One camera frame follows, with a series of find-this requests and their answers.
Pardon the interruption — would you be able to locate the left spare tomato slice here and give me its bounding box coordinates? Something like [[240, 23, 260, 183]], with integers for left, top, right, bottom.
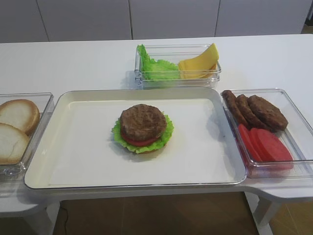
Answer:
[[238, 124, 262, 162]]

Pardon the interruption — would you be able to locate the middle spare meat patty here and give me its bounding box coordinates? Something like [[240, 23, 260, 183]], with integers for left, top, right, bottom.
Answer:
[[236, 94, 272, 131]]

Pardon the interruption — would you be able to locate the burger bottom bun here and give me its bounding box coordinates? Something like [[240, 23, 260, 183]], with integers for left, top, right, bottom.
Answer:
[[134, 144, 166, 154]]

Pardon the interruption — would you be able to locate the clear patty tomato container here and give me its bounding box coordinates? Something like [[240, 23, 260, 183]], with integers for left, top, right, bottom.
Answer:
[[221, 89, 313, 178]]

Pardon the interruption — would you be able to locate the burger meat patty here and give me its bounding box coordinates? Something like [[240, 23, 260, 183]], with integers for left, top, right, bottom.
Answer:
[[119, 104, 167, 141]]

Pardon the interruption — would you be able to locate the middle spare tomato slice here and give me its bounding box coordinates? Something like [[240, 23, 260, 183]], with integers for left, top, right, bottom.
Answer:
[[249, 128, 266, 162]]

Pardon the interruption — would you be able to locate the clear lettuce cheese container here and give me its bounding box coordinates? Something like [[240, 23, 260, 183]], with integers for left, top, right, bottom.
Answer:
[[134, 44, 221, 89]]

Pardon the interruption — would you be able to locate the clear bun container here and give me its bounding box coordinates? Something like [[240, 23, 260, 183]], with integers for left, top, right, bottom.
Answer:
[[0, 93, 54, 181]]

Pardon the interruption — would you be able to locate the spare tomato slice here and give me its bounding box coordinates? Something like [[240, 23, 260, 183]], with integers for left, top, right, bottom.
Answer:
[[256, 129, 293, 162], [249, 128, 266, 162], [238, 124, 262, 162]]

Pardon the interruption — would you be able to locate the burger lettuce leaf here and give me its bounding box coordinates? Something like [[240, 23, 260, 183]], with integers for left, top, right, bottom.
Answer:
[[111, 115, 174, 152]]

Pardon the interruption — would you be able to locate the front bun half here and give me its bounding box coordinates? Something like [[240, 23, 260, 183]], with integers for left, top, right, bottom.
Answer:
[[0, 123, 29, 165]]

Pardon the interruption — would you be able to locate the green lettuce stack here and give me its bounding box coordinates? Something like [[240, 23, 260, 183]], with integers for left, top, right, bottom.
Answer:
[[136, 45, 179, 80]]

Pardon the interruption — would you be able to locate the white serving tray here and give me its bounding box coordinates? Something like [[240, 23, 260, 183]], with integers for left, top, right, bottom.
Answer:
[[24, 88, 246, 189]]

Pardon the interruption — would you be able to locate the left spare meat patty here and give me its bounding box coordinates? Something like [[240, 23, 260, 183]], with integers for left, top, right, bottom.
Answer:
[[222, 90, 250, 128]]

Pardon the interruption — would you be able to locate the right spare tomato slice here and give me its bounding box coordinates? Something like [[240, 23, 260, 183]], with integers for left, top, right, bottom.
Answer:
[[256, 129, 293, 162]]

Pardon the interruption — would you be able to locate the burger tomato slice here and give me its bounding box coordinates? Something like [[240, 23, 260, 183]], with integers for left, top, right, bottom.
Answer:
[[120, 127, 162, 147]]

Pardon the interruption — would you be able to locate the rear bun half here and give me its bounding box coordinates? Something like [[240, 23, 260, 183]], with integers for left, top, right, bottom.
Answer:
[[0, 99, 40, 136]]

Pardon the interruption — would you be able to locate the black floor cable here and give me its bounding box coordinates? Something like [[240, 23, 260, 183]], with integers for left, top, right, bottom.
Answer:
[[60, 207, 69, 235]]

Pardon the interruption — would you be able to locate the right spare meat patty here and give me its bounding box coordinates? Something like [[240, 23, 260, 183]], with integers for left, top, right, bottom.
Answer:
[[247, 95, 288, 131]]

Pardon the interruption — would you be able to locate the yellow cheese slice stack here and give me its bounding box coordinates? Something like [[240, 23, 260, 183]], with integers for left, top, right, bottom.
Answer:
[[178, 60, 218, 79]]

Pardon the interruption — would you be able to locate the bun half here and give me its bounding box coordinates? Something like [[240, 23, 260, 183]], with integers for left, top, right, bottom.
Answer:
[[0, 99, 40, 136], [0, 123, 29, 165]]

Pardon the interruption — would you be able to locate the spare meat patty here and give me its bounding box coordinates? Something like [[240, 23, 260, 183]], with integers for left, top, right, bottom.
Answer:
[[222, 90, 250, 128], [247, 95, 288, 131], [236, 94, 272, 131]]

